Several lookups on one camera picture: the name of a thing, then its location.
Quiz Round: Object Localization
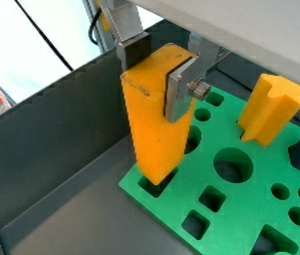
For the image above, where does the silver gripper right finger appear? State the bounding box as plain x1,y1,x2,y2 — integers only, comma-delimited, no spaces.
163,33,219,124

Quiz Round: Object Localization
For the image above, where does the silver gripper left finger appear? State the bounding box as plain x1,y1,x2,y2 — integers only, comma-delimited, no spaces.
100,0,150,71

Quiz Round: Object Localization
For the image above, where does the yellow rectangular block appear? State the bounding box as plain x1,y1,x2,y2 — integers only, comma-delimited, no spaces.
120,43,194,185

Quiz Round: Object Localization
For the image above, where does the green shape sorter board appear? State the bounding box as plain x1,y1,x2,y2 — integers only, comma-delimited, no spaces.
119,89,300,255

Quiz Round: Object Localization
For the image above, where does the yellow star prism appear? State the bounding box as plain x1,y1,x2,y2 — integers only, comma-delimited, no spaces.
237,74,300,146

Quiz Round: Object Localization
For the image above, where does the black cable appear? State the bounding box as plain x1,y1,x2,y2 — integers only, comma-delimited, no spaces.
87,7,103,47

